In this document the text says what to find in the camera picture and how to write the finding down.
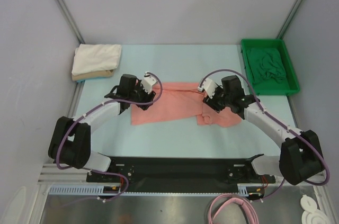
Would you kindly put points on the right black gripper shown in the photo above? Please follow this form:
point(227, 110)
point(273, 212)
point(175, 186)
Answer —
point(212, 102)

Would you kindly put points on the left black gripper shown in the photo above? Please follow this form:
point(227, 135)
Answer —
point(147, 97)

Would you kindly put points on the pink t shirt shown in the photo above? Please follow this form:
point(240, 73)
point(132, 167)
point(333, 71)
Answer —
point(181, 100)

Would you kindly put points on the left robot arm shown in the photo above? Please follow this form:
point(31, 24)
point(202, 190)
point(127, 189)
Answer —
point(71, 142)

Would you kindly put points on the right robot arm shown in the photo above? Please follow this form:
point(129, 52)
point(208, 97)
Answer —
point(300, 155)

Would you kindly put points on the tan folded t shirt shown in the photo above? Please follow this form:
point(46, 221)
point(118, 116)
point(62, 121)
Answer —
point(102, 73)

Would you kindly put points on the green t shirt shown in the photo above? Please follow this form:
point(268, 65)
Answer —
point(265, 64)

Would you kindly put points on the green plastic tray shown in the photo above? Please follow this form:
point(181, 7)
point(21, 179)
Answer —
point(289, 86)

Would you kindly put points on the white folded t shirt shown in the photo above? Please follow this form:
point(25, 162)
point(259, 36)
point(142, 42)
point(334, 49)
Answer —
point(90, 58)

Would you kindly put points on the light blue folded t shirt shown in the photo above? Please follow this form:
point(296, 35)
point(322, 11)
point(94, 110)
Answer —
point(94, 78)

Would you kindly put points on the white plastic discs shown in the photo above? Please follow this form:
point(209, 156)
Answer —
point(311, 214)

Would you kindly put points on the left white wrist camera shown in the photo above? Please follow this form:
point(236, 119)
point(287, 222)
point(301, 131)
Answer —
point(148, 82)

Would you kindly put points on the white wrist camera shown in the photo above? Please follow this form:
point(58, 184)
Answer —
point(148, 82)
point(208, 86)

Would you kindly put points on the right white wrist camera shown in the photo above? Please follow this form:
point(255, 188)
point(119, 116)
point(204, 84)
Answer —
point(208, 86)

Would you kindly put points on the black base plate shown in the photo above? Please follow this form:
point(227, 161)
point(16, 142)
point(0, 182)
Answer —
point(195, 163)

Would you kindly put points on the white cable duct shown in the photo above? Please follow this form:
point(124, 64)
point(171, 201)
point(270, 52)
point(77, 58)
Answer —
point(87, 190)

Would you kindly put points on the aluminium frame rail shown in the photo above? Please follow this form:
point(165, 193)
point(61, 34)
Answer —
point(53, 173)

